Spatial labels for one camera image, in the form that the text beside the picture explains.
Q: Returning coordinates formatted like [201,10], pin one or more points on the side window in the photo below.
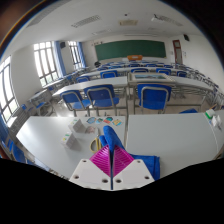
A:
[8,90]

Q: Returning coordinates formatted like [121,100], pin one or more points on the colourful printed card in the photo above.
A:
[117,122]
[108,120]
[99,120]
[90,120]

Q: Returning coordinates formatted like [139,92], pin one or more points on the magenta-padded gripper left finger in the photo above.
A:
[95,175]

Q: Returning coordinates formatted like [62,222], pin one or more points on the large multi-pane window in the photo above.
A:
[45,63]

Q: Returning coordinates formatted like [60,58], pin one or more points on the group of blue classroom chairs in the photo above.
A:
[108,74]

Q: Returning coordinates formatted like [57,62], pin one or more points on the orange lectern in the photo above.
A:
[135,58]

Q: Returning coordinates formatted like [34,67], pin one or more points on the grey classroom desk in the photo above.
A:
[93,82]
[176,83]

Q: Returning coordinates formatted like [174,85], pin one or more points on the green and white box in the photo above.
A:
[210,113]

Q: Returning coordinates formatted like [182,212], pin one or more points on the black wall speaker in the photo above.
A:
[186,37]
[62,45]

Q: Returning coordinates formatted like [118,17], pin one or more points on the white packet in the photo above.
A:
[216,121]

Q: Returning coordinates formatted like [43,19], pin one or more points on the green chalkboard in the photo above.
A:
[130,50]

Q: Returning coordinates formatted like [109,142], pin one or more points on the red-brown door with window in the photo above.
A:
[177,51]

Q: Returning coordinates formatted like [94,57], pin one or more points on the blue towel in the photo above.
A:
[111,136]

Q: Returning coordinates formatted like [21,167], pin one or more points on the ceiling projector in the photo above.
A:
[157,17]

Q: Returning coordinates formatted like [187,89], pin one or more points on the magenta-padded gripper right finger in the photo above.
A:
[131,175]

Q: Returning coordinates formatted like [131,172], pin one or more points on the ceiling air conditioner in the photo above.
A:
[128,22]

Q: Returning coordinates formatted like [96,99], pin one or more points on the white box with yellow label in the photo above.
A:
[76,125]

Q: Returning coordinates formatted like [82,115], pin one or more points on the blue metal-framed chair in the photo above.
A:
[101,96]
[75,100]
[154,98]

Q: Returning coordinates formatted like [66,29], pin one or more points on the ceiling vent grille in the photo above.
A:
[85,21]

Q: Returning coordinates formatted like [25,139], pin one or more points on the narrow multi-pane window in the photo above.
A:
[75,55]

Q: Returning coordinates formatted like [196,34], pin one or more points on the pale pink card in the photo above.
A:
[90,129]

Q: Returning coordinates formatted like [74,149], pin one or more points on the blue curtain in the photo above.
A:
[82,54]
[60,60]

